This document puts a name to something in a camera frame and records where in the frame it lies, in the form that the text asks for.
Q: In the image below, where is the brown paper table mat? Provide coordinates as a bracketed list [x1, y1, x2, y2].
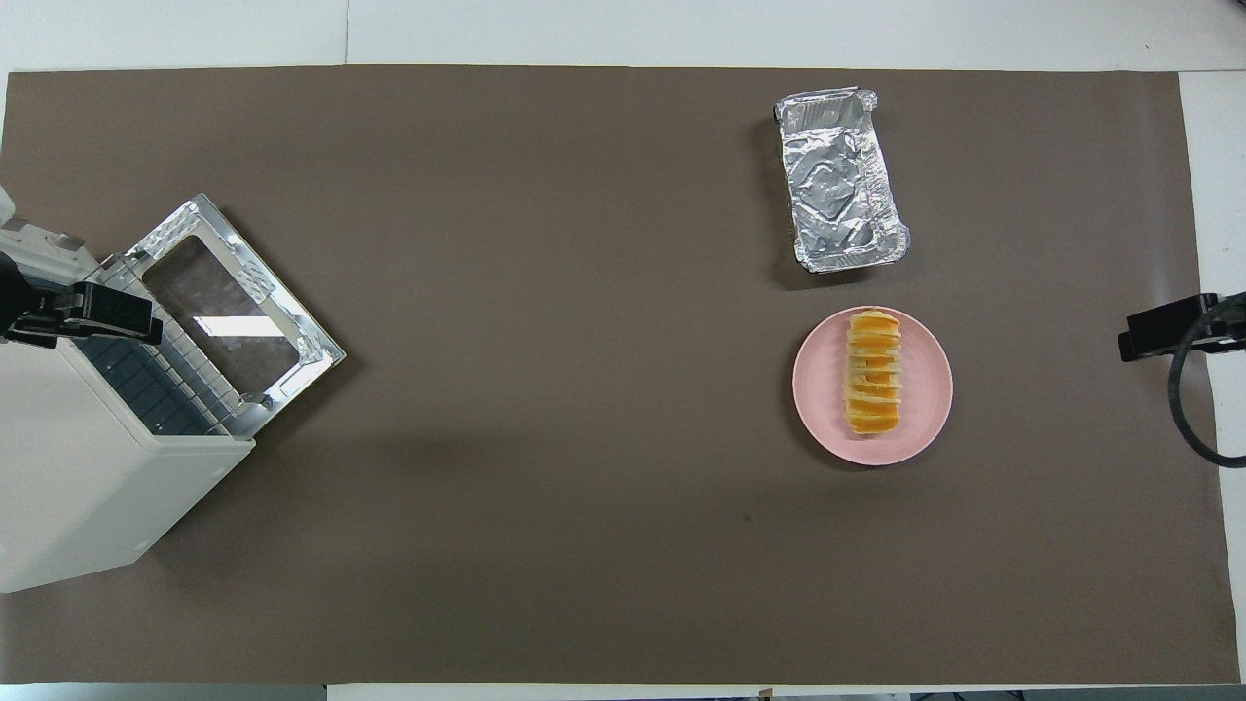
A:
[0, 65, 1242, 685]

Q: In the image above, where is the sliced orange bread loaf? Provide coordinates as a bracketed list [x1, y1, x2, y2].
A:
[843, 309, 903, 435]

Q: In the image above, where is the glass oven door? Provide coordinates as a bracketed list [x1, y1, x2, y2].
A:
[125, 193, 347, 436]

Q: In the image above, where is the pink round plate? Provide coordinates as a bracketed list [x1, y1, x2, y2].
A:
[792, 304, 954, 465]

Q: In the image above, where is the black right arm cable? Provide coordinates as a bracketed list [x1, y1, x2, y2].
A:
[1167, 292, 1246, 469]

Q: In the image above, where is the white toaster oven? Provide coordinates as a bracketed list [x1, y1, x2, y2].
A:
[0, 185, 256, 595]

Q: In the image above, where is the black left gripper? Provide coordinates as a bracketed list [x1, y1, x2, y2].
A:
[0, 251, 164, 349]

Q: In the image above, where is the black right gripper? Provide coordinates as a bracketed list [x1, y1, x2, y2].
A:
[1118, 292, 1246, 363]

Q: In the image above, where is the aluminium foil tray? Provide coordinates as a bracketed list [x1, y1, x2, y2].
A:
[775, 86, 911, 275]

